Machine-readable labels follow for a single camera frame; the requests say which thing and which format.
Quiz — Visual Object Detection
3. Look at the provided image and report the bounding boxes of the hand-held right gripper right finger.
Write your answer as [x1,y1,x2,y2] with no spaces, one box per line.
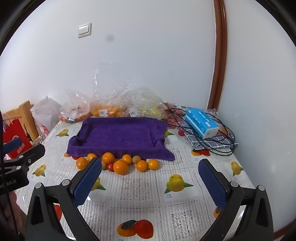
[198,159,274,241]

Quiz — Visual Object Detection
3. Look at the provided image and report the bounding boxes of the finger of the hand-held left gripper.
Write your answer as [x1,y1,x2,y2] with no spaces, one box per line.
[5,144,46,172]
[3,138,23,154]

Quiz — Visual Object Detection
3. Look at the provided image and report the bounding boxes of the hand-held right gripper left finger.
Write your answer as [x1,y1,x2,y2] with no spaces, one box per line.
[25,157,102,241]

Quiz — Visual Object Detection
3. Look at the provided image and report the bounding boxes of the large orange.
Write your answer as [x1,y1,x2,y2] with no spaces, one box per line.
[113,160,129,175]

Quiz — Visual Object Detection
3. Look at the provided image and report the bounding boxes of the purple towel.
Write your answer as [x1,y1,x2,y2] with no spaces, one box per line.
[66,116,175,161]

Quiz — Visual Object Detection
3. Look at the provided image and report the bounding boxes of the red paper bag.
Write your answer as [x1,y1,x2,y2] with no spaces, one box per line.
[2,112,33,160]

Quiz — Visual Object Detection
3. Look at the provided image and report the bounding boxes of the wooden chair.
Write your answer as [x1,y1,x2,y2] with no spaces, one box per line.
[13,100,42,143]

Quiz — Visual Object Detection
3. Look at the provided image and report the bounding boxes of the white plastic bag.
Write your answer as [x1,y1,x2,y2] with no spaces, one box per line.
[31,95,62,133]

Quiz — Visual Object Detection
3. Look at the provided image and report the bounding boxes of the printed lace tablecloth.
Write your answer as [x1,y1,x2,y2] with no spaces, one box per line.
[16,117,257,241]

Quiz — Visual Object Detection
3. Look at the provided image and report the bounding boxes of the blue tissue pack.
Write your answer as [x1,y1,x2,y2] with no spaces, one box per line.
[184,108,220,139]

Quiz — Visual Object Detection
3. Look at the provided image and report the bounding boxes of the clear bag of tangerines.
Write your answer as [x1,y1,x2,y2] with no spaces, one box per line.
[59,88,91,123]

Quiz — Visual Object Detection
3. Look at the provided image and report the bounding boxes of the clear bag of red tomatoes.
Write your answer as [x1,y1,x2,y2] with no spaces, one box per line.
[162,102,188,129]

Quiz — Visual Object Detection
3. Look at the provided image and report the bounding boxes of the clear bag of longans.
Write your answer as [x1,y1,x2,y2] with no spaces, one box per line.
[120,102,132,117]

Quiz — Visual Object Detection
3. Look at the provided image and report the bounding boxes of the clear bag of oranges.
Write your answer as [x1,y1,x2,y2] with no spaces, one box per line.
[90,62,132,117]

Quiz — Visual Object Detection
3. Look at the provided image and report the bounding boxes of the clear bag of yellow produce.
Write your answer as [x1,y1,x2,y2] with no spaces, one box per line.
[120,88,165,120]

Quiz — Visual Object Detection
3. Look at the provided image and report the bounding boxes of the black cable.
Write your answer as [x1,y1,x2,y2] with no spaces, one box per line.
[163,102,238,156]

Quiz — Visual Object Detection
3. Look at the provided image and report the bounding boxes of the white light switch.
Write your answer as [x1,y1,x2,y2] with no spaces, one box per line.
[77,23,92,39]

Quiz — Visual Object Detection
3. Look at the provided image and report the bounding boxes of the brown wooden door frame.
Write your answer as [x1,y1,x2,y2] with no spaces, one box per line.
[206,0,227,110]

